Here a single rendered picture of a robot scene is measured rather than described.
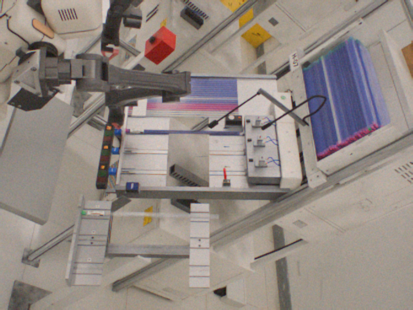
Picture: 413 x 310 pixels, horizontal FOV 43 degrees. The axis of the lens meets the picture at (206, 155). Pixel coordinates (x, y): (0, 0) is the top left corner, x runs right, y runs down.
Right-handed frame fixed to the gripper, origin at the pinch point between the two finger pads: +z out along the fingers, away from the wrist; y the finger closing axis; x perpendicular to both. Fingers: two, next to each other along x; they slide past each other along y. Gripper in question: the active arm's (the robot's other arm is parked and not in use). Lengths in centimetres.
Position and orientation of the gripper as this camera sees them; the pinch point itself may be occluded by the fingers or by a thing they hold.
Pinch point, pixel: (118, 127)
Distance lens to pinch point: 234.7
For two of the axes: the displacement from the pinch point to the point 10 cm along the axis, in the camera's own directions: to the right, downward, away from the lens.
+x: -10.0, -0.2, -0.2
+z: -0.3, 6.2, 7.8
